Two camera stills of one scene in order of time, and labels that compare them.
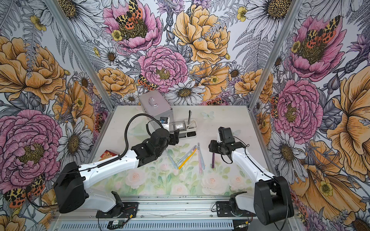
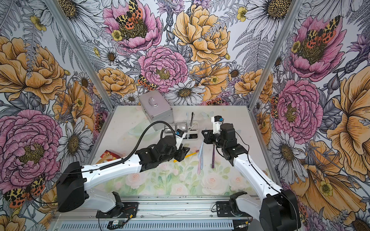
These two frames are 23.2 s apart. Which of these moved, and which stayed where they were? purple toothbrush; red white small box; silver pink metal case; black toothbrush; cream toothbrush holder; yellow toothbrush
Moved: black toothbrush; yellow toothbrush
Stayed: silver pink metal case; cream toothbrush holder; purple toothbrush; red white small box
